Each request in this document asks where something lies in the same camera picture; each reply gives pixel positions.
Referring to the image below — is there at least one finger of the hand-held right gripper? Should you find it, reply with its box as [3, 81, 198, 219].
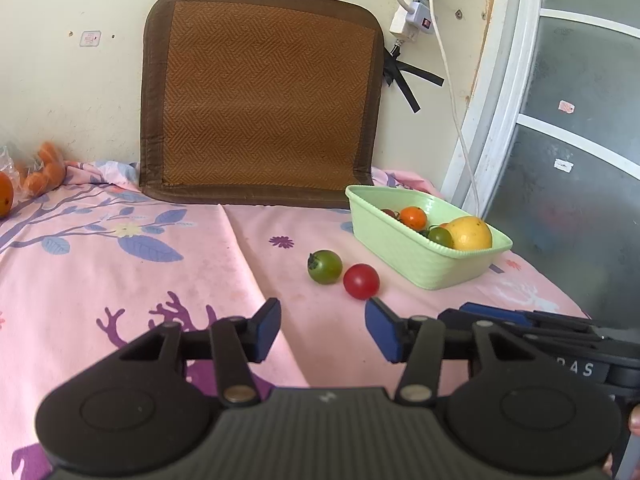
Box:
[437, 308, 607, 342]
[458, 302, 602, 327]

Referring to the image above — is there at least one green tomato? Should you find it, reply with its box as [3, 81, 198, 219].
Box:
[427, 226, 455, 250]
[307, 249, 344, 286]

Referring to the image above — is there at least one light green plastic basket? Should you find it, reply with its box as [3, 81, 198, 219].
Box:
[345, 185, 514, 291]

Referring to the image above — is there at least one white framed glass door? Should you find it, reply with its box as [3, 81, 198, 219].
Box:
[440, 0, 640, 331]

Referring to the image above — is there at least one brown woven seat cushion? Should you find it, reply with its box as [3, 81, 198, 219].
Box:
[137, 0, 386, 208]

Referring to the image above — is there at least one orange soft toy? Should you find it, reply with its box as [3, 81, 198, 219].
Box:
[22, 141, 69, 197]

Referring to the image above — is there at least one white power cable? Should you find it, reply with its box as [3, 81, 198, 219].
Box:
[425, 0, 487, 222]

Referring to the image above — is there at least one small orange tomato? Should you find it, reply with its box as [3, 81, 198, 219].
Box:
[399, 206, 429, 231]

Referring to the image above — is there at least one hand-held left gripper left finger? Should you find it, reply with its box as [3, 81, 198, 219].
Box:
[117, 297, 282, 407]

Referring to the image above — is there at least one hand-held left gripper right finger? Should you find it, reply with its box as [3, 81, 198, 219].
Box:
[364, 297, 540, 406]

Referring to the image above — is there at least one clear plastic bag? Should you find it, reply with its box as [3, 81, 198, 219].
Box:
[0, 144, 32, 198]

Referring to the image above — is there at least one white adapter with red switch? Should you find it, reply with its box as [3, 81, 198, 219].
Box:
[405, 2, 435, 36]

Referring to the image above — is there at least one black tape strip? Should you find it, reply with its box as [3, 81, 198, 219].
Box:
[392, 61, 445, 88]
[396, 76, 421, 114]

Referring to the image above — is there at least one large yellow orange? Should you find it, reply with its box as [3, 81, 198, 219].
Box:
[445, 215, 494, 252]

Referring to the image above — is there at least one round orange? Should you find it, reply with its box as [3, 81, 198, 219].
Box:
[0, 172, 15, 219]

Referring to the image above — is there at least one pink floral bed sheet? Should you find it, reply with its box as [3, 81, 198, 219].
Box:
[0, 159, 591, 480]

